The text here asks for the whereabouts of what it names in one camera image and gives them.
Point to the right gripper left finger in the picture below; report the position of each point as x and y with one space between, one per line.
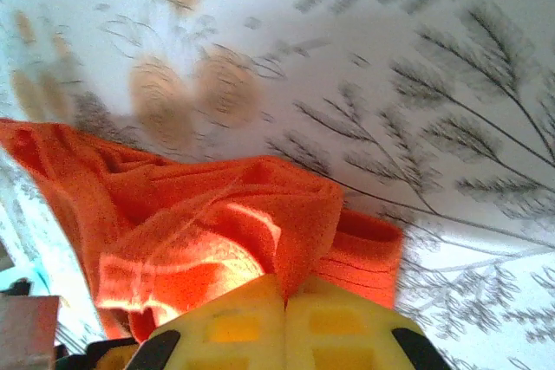
234 335

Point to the floral tablecloth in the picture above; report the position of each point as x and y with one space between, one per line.
390 40

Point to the orange t-shirt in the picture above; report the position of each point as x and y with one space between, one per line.
173 214

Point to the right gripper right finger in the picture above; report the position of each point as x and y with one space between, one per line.
338 335

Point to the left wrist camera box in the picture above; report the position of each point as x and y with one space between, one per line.
26 331

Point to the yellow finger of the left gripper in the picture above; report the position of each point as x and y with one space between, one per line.
112 357

